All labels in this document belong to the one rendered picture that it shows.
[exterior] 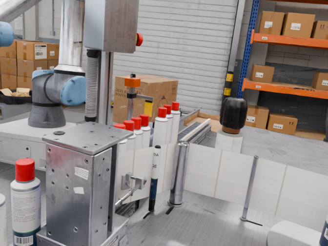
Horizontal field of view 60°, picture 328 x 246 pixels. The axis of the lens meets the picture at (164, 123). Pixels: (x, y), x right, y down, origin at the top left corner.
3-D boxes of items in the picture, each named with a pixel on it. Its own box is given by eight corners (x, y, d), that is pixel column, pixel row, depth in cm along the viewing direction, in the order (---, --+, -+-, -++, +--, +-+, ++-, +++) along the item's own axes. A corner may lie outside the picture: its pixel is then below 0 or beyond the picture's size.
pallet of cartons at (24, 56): (32, 120, 433) (30, 43, 403) (-17, 112, 446) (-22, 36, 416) (71, 106, 548) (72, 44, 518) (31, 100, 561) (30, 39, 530)
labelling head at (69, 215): (89, 284, 52) (94, 154, 45) (35, 258, 57) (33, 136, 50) (127, 240, 65) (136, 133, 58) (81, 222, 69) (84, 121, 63)
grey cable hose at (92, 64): (91, 123, 84) (94, 50, 78) (81, 121, 85) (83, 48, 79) (98, 121, 87) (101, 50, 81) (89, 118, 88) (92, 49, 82)
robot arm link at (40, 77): (51, 98, 128) (51, 68, 126) (70, 103, 121) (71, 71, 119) (25, 100, 118) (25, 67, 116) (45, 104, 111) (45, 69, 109)
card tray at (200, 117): (223, 133, 174) (224, 127, 173) (183, 125, 184) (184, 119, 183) (232, 123, 201) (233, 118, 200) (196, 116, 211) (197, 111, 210)
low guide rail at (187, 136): (111, 200, 78) (112, 194, 77) (108, 199, 78) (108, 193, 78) (210, 121, 174) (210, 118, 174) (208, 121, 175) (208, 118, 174)
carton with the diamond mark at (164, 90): (143, 131, 156) (148, 82, 149) (112, 121, 169) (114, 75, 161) (173, 122, 180) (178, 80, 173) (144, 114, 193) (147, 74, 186)
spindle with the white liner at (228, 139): (232, 191, 93) (248, 102, 85) (205, 184, 96) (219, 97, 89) (236, 181, 101) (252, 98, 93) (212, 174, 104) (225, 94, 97)
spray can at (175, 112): (174, 149, 126) (179, 104, 120) (163, 146, 127) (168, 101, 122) (177, 146, 130) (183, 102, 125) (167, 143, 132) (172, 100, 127)
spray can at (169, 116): (165, 155, 118) (171, 107, 112) (154, 152, 119) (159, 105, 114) (170, 152, 122) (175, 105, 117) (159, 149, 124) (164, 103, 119)
